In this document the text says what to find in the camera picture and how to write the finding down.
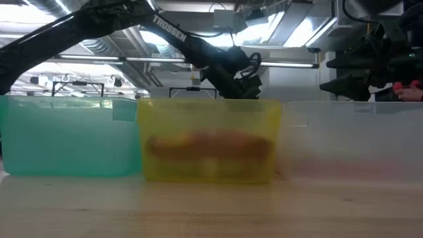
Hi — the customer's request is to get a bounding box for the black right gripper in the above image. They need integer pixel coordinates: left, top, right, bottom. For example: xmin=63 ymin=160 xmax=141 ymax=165
xmin=319 ymin=21 xmax=423 ymax=102

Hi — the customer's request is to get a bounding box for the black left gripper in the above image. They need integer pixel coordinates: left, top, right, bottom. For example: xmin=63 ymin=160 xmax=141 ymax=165
xmin=201 ymin=46 xmax=262 ymax=99

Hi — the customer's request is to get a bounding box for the yellow-orange Maruchan noodle pack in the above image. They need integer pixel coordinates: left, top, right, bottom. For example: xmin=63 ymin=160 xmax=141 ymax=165
xmin=145 ymin=128 xmax=275 ymax=163

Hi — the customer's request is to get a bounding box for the yellow plastic bin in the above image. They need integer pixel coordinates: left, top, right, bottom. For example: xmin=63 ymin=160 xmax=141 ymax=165
xmin=137 ymin=98 xmax=282 ymax=184

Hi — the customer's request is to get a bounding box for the long ceiling light bar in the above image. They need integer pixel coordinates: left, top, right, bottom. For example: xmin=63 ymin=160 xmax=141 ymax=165
xmin=54 ymin=54 xmax=320 ymax=69

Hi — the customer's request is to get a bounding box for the clear plastic bin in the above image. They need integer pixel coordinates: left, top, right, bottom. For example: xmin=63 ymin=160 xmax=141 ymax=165
xmin=279 ymin=100 xmax=423 ymax=186

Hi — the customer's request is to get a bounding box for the teal plastic bin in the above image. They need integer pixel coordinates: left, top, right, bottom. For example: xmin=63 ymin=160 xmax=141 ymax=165
xmin=0 ymin=95 xmax=143 ymax=178

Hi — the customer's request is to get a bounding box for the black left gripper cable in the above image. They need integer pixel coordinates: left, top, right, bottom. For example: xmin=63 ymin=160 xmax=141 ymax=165
xmin=239 ymin=52 xmax=262 ymax=79

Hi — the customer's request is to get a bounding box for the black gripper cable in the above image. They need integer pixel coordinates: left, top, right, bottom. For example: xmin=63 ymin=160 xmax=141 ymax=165
xmin=239 ymin=52 xmax=262 ymax=79
xmin=342 ymin=0 xmax=381 ymax=24

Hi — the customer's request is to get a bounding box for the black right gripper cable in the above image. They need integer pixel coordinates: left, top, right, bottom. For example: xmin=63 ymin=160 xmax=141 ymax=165
xmin=342 ymin=0 xmax=381 ymax=24

